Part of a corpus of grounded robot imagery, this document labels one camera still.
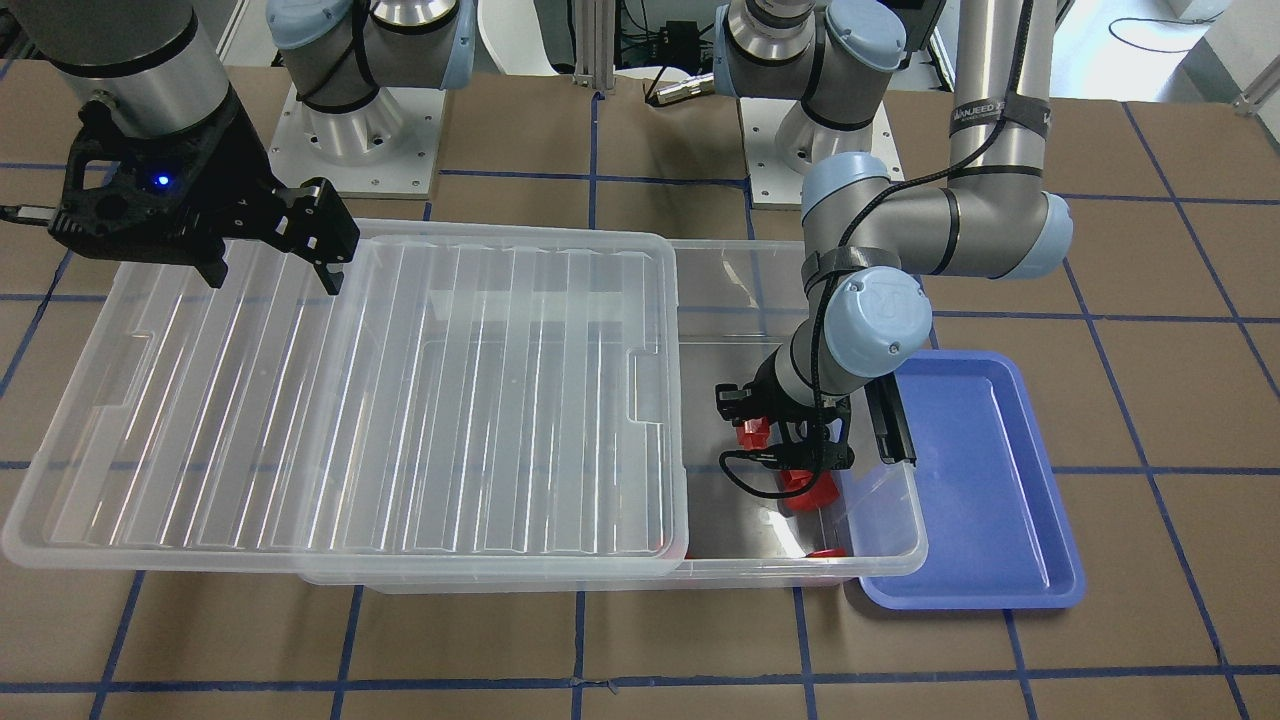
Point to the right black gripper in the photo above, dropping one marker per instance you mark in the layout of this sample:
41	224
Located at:
236	172

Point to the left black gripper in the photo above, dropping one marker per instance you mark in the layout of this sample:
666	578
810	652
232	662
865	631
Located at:
776	408

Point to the red block from tray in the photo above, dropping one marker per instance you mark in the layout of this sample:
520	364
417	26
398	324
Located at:
754	434

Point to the clear plastic box lid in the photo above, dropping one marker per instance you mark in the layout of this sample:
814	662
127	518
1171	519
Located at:
479	403

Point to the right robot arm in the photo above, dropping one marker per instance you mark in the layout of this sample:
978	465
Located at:
164	73

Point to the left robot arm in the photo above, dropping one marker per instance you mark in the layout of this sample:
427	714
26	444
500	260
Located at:
868	240

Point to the clear plastic storage box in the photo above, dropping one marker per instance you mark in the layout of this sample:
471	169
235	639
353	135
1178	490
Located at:
738	301

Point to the red block in box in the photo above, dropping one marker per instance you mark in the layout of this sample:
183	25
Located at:
807	494
828	553

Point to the blue plastic tray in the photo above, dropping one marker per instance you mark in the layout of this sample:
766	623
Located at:
978	511

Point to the white chair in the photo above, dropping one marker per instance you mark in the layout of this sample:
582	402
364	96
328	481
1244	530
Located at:
511	33

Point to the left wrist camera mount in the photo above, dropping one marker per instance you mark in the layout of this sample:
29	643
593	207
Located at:
802	463

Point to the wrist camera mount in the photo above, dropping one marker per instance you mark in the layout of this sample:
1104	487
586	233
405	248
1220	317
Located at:
802	463
120	197

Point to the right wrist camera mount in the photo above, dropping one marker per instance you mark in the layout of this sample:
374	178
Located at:
120	197

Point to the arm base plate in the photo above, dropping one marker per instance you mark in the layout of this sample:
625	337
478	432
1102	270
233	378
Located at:
780	147
387	150

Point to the black box latch handle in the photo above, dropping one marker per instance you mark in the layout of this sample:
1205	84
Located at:
889	420

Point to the aluminium frame post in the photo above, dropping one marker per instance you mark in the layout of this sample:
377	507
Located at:
594	33

